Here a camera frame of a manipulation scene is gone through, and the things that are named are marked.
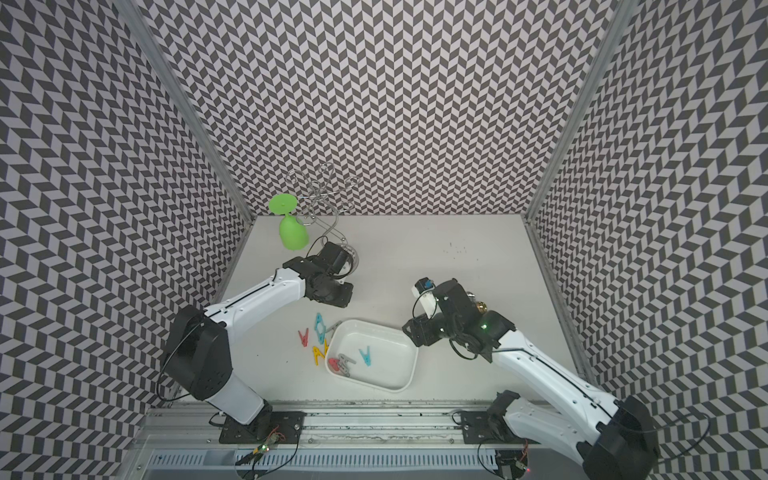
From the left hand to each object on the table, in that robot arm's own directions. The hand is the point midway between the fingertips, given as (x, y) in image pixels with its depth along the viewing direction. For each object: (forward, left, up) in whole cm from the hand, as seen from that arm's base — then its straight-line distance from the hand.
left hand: (343, 301), depth 86 cm
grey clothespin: (-15, 0, -7) cm, 17 cm away
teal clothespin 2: (-7, +7, -8) cm, 13 cm away
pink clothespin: (-16, +1, -5) cm, 17 cm away
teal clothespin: (-14, -7, -8) cm, 17 cm away
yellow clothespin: (-12, +7, -8) cm, 16 cm away
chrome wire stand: (+20, +4, +22) cm, 30 cm away
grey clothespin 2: (-5, +3, -7) cm, 9 cm away
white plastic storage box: (-13, -8, -9) cm, 17 cm away
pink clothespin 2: (-8, +12, -8) cm, 16 cm away
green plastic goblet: (+15, +14, +14) cm, 25 cm away
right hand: (-11, -21, +4) cm, 24 cm away
